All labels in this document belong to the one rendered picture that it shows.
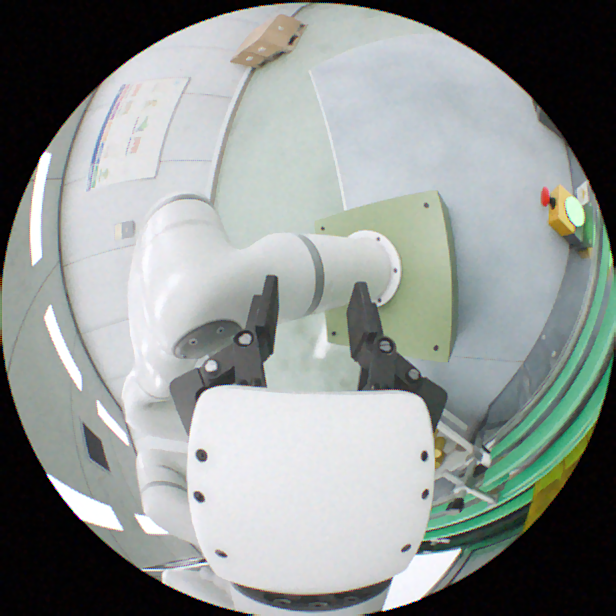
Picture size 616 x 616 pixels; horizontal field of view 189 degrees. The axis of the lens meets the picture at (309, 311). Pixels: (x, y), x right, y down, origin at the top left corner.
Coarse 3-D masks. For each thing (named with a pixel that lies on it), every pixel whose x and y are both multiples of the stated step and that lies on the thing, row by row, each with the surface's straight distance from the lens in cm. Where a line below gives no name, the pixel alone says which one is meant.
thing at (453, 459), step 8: (440, 424) 44; (440, 432) 55; (448, 432) 45; (448, 440) 56; (456, 440) 46; (464, 440) 47; (448, 448) 58; (472, 448) 48; (448, 456) 58; (456, 456) 55; (464, 456) 51; (448, 464) 56; (456, 464) 52; (440, 472) 56
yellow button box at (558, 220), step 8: (552, 192) 46; (560, 192) 42; (568, 192) 43; (560, 200) 41; (552, 208) 43; (560, 208) 40; (552, 216) 43; (560, 216) 40; (552, 224) 44; (560, 224) 41; (568, 224) 41; (560, 232) 45; (568, 232) 42; (576, 232) 42; (568, 240) 46; (576, 240) 43
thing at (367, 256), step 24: (312, 240) 22; (336, 240) 25; (360, 240) 30; (384, 240) 33; (336, 264) 22; (360, 264) 25; (384, 264) 31; (336, 288) 22; (384, 288) 33; (312, 312) 22
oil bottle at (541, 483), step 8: (560, 464) 41; (552, 472) 40; (560, 472) 40; (544, 480) 41; (552, 480) 39; (536, 488) 41; (544, 488) 40; (552, 488) 38; (536, 496) 40; (544, 496) 39; (552, 496) 38; (536, 504) 39; (544, 504) 38; (536, 512) 38; (528, 520) 38
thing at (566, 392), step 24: (600, 288) 36; (600, 312) 34; (600, 336) 32; (576, 360) 34; (600, 360) 30; (576, 384) 31; (552, 408) 34; (528, 432) 35; (552, 432) 31; (504, 456) 37
